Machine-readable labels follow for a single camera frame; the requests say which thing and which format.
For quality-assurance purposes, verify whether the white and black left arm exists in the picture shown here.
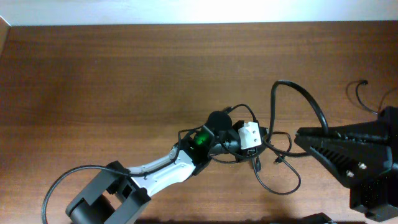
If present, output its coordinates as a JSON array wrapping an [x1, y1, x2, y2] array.
[[65, 111, 269, 223]]

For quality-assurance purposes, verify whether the black USB cable long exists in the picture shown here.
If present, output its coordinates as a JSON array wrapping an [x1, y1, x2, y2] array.
[[354, 79, 397, 115]]

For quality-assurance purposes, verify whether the grey base bracket right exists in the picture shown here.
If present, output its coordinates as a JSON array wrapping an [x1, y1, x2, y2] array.
[[300, 213, 336, 224]]

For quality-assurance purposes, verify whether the black left camera cable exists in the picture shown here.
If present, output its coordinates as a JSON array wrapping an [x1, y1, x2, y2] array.
[[41, 104, 259, 224]]

